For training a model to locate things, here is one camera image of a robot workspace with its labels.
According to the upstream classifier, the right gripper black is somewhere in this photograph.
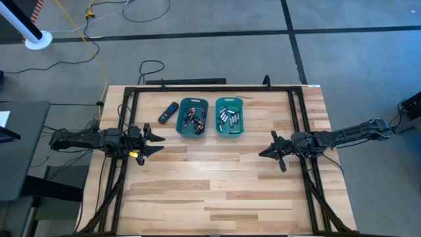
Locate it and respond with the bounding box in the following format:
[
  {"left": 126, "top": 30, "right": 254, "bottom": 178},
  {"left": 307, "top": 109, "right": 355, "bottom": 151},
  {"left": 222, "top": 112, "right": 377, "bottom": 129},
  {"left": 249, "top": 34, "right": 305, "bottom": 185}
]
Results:
[{"left": 258, "top": 130, "right": 314, "bottom": 173}]

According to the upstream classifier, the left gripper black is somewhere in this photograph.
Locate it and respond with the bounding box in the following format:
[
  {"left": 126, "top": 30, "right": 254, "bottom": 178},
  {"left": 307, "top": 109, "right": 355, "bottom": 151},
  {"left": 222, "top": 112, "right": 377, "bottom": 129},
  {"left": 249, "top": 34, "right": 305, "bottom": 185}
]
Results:
[{"left": 126, "top": 122, "right": 166, "bottom": 167}]

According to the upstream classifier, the blue plastic bin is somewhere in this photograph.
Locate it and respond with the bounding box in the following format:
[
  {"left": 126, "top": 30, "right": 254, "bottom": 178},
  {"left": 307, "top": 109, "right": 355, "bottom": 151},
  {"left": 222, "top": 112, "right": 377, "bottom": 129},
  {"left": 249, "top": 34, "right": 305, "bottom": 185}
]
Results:
[{"left": 175, "top": 97, "right": 209, "bottom": 138}]

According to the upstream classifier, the green plastic bin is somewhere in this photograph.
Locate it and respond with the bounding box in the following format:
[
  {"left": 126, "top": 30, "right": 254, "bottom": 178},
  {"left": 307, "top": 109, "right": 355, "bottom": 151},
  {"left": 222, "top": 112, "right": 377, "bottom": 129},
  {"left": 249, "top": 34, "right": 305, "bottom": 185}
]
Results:
[{"left": 214, "top": 96, "right": 245, "bottom": 137}]

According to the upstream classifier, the black remote control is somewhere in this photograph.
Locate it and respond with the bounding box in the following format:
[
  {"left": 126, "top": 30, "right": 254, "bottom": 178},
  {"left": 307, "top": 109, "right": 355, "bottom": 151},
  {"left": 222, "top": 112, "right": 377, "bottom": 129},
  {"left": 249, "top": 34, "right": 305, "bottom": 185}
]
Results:
[{"left": 157, "top": 101, "right": 180, "bottom": 125}]

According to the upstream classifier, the black power strip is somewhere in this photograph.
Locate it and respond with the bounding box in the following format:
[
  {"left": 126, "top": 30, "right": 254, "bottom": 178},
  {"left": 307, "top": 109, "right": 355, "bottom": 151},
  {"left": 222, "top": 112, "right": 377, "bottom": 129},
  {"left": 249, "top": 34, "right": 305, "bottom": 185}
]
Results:
[{"left": 145, "top": 78, "right": 228, "bottom": 86}]

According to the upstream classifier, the grey desk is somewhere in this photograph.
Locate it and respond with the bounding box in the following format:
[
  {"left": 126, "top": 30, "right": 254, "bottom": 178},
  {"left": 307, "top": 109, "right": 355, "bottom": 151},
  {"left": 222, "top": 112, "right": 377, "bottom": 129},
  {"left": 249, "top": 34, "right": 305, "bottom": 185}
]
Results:
[{"left": 0, "top": 100, "right": 52, "bottom": 202}]

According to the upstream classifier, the black equipment box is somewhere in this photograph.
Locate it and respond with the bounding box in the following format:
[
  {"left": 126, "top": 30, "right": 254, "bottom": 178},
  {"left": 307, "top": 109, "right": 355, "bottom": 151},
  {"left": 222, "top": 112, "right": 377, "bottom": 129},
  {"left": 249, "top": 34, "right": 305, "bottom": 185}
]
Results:
[{"left": 390, "top": 91, "right": 421, "bottom": 135}]

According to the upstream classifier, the dark tablet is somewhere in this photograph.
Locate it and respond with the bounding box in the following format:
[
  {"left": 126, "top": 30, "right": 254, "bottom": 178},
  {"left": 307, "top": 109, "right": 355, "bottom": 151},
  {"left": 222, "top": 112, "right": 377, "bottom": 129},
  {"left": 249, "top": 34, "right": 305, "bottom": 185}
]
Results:
[{"left": 0, "top": 126, "right": 22, "bottom": 144}]

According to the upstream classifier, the white paper sheet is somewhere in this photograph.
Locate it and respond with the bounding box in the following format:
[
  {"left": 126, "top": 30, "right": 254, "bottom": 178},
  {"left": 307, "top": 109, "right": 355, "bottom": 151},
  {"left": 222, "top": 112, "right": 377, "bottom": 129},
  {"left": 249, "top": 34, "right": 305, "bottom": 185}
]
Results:
[{"left": 0, "top": 111, "right": 12, "bottom": 128}]

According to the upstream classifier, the white pole with round base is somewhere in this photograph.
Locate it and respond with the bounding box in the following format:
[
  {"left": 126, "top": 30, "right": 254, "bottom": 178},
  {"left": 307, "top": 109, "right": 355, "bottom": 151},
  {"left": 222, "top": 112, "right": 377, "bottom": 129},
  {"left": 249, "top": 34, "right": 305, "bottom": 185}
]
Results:
[{"left": 0, "top": 0, "right": 53, "bottom": 51}]

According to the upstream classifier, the orange black striped board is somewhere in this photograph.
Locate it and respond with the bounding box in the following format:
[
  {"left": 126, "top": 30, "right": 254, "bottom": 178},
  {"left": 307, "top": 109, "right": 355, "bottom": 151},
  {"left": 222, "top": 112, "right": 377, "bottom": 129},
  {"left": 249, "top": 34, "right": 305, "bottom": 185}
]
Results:
[{"left": 31, "top": 0, "right": 45, "bottom": 24}]

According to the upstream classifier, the yellow cable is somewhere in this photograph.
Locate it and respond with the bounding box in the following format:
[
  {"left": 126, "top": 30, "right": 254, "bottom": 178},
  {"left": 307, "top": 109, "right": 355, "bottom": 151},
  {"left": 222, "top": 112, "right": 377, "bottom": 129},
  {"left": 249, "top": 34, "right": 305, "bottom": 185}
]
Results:
[{"left": 53, "top": 0, "right": 110, "bottom": 121}]

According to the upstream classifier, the black aluminium table frame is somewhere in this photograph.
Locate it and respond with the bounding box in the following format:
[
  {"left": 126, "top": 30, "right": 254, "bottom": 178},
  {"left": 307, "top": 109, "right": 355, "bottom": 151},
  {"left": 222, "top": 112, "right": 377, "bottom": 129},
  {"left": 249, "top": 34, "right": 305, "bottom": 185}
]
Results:
[{"left": 78, "top": 84, "right": 358, "bottom": 237}]

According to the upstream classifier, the long black floor cable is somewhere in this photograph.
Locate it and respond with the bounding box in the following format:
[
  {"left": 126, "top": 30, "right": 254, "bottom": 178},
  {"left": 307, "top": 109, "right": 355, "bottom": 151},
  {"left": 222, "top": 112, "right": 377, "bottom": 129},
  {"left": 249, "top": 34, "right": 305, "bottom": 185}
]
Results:
[{"left": 0, "top": 16, "right": 101, "bottom": 75}]

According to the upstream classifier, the black floor cable loop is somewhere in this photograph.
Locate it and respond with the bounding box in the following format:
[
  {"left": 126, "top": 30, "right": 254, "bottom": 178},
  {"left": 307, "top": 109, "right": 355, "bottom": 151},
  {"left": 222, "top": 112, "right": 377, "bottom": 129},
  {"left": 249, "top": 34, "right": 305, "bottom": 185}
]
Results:
[{"left": 121, "top": 0, "right": 172, "bottom": 24}]

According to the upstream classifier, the white floor cable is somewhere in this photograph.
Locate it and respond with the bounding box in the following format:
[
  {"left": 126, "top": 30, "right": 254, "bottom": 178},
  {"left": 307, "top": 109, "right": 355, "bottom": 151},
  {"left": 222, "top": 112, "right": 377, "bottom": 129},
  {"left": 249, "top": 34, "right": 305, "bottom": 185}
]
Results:
[{"left": 48, "top": 0, "right": 132, "bottom": 34}]

